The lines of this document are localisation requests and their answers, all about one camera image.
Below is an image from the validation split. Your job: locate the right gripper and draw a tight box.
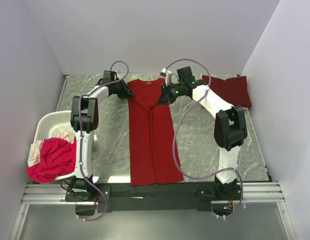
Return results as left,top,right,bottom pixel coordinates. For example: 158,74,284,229
157,81,185,106

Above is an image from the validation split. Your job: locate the red t-shirt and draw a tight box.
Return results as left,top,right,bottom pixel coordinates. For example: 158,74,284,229
128,78,184,186

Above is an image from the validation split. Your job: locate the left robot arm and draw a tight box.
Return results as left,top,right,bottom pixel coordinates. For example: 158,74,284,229
65,70,135,202

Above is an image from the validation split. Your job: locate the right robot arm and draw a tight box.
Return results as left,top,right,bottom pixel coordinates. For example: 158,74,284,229
158,66,248,200

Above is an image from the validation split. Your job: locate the folded maroon t-shirt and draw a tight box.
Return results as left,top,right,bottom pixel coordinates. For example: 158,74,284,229
210,76,252,108

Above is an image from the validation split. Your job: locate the white laundry basket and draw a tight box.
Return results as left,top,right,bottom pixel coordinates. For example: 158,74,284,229
33,110,76,181

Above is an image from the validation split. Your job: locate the pink t-shirt in basket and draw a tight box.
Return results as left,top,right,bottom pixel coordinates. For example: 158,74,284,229
25,137,76,183

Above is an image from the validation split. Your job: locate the black base beam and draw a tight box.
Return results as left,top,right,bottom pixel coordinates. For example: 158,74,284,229
65,181,240,216

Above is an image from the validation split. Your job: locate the beige t-shirt in basket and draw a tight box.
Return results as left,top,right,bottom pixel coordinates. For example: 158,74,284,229
27,129,75,167

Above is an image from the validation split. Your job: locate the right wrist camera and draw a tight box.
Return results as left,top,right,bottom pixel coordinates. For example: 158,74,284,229
159,68,172,80

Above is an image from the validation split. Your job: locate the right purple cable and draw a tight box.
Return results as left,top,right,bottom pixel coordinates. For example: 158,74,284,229
164,58,244,219

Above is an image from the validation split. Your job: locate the aluminium rail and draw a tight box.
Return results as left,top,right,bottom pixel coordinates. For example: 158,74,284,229
21,182,285,205

